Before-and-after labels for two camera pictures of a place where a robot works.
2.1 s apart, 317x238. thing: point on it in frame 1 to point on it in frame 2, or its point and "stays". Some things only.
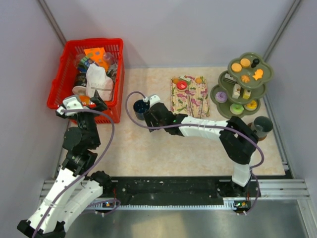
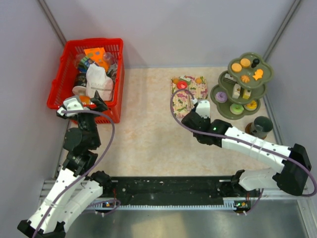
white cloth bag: x=96 y=80 stays
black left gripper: x=101 y=105 stays
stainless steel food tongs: x=191 y=106 to x=191 y=94
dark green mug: x=261 y=126 stays
